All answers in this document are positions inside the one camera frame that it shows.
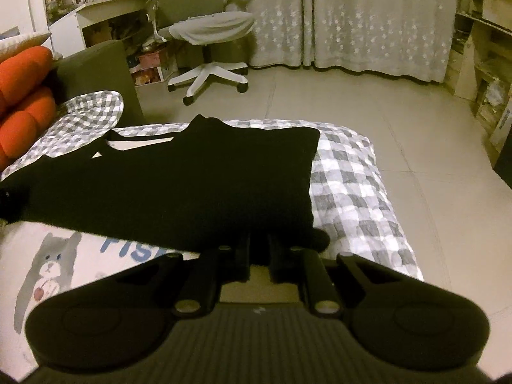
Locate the dark grey sofa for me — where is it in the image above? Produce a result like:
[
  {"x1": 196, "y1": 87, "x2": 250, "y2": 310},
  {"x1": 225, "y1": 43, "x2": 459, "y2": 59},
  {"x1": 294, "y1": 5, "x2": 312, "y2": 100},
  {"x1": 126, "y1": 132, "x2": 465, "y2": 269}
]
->
[{"x1": 43, "y1": 40, "x2": 146, "y2": 127}]

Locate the white desk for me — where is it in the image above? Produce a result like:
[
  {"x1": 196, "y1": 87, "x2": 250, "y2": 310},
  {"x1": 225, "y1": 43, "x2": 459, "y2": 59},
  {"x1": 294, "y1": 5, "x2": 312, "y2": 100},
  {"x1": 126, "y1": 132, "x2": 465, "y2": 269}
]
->
[{"x1": 50, "y1": 0, "x2": 147, "y2": 57}]

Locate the grey office chair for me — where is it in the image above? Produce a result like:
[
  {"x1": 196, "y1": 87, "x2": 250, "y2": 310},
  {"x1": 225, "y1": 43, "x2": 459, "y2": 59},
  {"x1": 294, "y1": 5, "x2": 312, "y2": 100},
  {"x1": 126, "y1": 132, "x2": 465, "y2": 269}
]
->
[{"x1": 146, "y1": 0, "x2": 255, "y2": 106}]

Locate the black and white raglan shirt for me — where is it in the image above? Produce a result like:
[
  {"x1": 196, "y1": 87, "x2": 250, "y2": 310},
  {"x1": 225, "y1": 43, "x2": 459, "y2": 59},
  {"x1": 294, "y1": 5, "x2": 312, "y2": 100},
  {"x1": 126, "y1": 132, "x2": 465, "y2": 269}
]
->
[{"x1": 1, "y1": 116, "x2": 330, "y2": 380}]

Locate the grey star curtain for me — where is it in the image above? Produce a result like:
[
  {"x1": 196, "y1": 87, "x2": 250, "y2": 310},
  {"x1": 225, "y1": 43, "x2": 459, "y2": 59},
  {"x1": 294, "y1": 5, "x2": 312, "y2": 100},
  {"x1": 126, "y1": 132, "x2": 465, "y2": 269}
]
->
[{"x1": 228, "y1": 0, "x2": 457, "y2": 82}]

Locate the red puffy cushion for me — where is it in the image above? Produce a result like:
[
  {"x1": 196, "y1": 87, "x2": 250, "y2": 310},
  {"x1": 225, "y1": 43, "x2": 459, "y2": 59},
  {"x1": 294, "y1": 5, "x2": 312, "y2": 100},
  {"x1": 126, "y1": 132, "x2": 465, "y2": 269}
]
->
[
  {"x1": 0, "y1": 46, "x2": 53, "y2": 117},
  {"x1": 1, "y1": 87, "x2": 56, "y2": 170}
]

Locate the white striped pillow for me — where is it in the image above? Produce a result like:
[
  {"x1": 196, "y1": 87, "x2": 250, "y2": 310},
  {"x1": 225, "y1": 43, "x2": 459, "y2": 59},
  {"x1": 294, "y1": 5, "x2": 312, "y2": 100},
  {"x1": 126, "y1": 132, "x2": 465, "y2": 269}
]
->
[{"x1": 0, "y1": 31, "x2": 51, "y2": 62}]

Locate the lower red puffy cushion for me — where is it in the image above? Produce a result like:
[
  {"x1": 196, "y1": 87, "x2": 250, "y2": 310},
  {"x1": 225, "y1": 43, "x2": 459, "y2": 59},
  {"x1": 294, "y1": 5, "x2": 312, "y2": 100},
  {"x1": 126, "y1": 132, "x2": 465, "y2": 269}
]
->
[{"x1": 1, "y1": 87, "x2": 56, "y2": 170}]

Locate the grey checkered quilt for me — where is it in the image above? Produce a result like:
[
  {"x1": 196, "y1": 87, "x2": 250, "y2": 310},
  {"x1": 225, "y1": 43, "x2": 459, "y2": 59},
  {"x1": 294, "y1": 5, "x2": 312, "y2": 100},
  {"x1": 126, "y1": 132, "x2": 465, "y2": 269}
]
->
[{"x1": 1, "y1": 90, "x2": 423, "y2": 279}]

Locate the upper red puffy cushion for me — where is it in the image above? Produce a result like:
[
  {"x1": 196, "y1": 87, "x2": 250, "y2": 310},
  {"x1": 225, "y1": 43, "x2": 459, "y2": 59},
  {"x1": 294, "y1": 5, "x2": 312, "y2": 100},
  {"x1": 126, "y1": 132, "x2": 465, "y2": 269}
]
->
[{"x1": 0, "y1": 46, "x2": 53, "y2": 117}]

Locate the wooden shelf unit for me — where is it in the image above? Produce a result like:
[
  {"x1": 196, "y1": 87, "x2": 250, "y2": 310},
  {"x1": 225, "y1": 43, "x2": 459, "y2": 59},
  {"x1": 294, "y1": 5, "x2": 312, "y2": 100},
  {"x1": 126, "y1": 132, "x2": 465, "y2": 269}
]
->
[{"x1": 444, "y1": 0, "x2": 511, "y2": 163}]

